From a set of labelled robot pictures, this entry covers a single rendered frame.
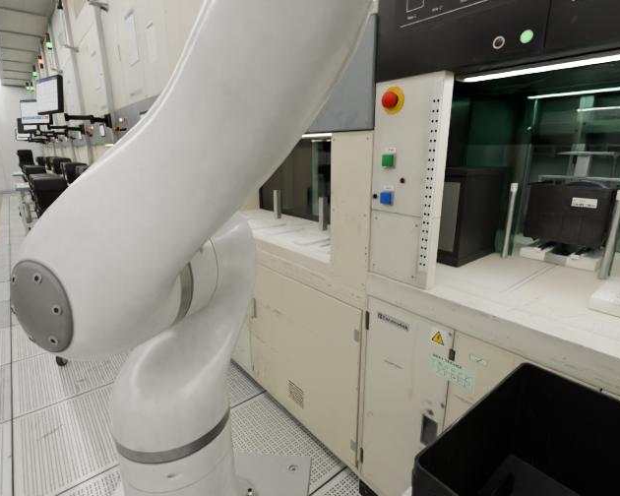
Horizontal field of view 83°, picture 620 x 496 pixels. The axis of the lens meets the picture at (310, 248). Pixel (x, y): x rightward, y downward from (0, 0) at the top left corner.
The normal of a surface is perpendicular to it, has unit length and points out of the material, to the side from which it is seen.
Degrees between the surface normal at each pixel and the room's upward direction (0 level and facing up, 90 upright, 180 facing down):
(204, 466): 90
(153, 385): 29
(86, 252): 70
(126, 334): 121
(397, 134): 90
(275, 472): 0
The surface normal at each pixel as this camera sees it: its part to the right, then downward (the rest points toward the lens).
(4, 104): 0.63, 0.21
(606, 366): -0.77, 0.18
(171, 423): 0.37, 0.12
